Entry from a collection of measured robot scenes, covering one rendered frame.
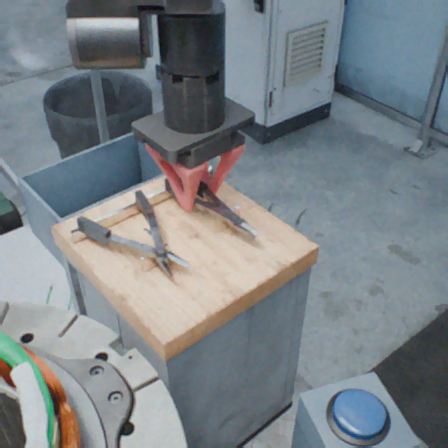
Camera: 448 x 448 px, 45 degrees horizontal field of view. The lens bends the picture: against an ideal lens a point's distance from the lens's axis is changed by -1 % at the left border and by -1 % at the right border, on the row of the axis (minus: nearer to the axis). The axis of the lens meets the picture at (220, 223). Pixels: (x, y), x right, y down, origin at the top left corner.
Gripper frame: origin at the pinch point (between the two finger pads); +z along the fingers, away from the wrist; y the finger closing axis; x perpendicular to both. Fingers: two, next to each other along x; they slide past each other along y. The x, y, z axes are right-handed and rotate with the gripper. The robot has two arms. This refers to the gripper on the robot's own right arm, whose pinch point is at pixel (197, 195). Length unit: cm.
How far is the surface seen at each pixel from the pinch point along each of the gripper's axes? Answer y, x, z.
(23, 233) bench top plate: 6, -44, 31
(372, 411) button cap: 4.0, 26.4, 3.6
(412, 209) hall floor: -152, -47, 111
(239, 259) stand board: 1.7, 8.4, 1.9
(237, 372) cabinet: 4.6, 11.8, 14.0
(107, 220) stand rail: 8.6, -3.8, 1.0
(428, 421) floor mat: -70, 13, 108
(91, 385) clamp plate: 20.5, 13.9, -2.0
